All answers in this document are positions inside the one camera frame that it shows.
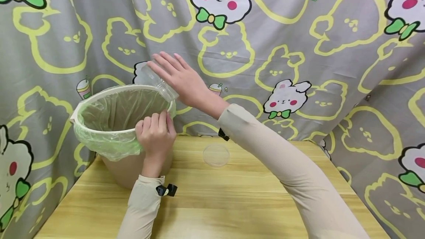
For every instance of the person's right hand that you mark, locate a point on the person's right hand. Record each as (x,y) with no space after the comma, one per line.
(186,80)

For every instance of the person's left hand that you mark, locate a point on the person's left hand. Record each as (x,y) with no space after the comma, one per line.
(155,139)

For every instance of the person's left middle finger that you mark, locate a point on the person's left middle finger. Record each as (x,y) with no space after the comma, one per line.
(155,121)

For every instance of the person's left index finger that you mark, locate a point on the person's left index finger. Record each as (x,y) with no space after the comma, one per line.
(163,119)

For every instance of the person's left little finger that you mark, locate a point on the person's left little finger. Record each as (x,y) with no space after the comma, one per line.
(139,129)

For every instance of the person's left ring finger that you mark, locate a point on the person's left ring finger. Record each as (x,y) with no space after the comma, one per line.
(147,124)

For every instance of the person's right fingers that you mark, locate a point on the person's right fingers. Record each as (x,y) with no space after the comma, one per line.
(166,63)

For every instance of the person's left thumb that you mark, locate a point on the person's left thumb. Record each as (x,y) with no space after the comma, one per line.
(171,124)

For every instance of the clear plastic jar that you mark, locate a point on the clear plastic jar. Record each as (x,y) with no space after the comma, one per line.
(155,80)

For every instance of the green plastic bin bag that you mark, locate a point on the green plastic bin bag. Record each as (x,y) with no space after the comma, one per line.
(109,121)

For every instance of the beige trash bin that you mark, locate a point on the beige trash bin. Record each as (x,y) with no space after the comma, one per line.
(132,170)

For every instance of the person's left forearm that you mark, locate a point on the person's left forearm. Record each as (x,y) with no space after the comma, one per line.
(142,205)

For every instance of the person's right forearm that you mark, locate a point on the person's right forearm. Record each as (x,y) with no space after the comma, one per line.
(292,172)

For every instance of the black wrist band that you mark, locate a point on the black wrist band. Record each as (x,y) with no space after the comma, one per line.
(223,135)
(167,190)

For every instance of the clear round plastic lid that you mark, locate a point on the clear round plastic lid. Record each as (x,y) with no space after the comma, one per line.
(216,155)

